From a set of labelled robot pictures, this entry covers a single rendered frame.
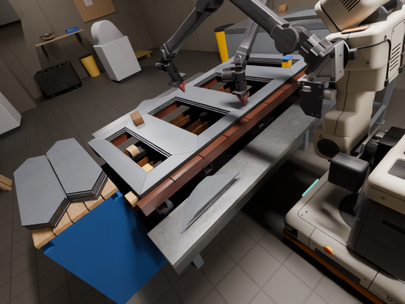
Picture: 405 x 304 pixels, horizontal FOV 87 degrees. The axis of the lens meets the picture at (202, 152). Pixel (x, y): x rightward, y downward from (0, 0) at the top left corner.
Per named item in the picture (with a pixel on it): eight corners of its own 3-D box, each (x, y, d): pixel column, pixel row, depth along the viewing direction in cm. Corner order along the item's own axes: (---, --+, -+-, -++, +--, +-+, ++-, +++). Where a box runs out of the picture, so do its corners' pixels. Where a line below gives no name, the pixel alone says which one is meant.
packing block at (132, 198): (128, 201, 100) (123, 195, 98) (137, 194, 102) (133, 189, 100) (133, 207, 96) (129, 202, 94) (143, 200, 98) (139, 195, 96)
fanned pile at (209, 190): (166, 219, 99) (163, 213, 96) (223, 167, 115) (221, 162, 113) (181, 234, 90) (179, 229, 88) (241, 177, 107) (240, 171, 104)
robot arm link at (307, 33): (312, 40, 68) (317, 38, 71) (289, 19, 70) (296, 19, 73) (291, 64, 75) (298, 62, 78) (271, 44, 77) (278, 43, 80)
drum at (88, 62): (100, 72, 693) (90, 52, 657) (103, 73, 667) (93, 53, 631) (88, 76, 679) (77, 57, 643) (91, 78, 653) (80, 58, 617)
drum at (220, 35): (244, 57, 451) (240, 22, 411) (229, 66, 435) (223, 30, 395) (230, 56, 480) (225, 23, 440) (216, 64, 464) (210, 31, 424)
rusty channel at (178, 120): (101, 174, 140) (97, 168, 137) (256, 69, 209) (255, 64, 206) (105, 178, 134) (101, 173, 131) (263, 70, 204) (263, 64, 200)
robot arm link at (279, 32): (209, -38, 78) (226, -35, 84) (196, 2, 88) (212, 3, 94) (302, 36, 67) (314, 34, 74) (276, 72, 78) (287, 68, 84)
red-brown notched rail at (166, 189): (141, 212, 94) (135, 203, 91) (320, 64, 162) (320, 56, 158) (146, 216, 91) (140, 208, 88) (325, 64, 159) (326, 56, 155)
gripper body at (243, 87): (232, 95, 123) (229, 82, 118) (243, 87, 127) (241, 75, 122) (240, 97, 118) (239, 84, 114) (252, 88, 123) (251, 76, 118)
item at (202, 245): (174, 269, 118) (149, 237, 97) (298, 140, 172) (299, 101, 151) (178, 275, 115) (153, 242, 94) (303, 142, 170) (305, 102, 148)
